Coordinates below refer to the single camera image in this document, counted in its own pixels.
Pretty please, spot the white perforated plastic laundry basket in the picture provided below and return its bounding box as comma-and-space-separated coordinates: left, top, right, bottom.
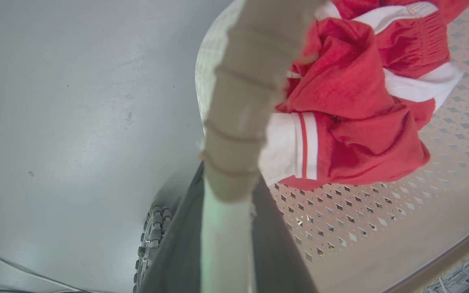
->
195, 0, 469, 293

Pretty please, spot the black treaded robot wheel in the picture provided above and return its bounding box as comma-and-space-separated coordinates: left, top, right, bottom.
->
132, 205, 174, 293

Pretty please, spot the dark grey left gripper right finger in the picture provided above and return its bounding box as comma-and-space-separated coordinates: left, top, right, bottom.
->
252, 176, 321, 293

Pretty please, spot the red and white garment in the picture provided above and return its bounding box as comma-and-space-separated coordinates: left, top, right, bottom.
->
258, 0, 469, 191

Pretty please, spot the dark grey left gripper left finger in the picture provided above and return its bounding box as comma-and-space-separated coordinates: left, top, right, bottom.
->
139, 162, 206, 293

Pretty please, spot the thin grey cable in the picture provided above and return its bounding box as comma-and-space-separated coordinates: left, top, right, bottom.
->
0, 243, 92, 293

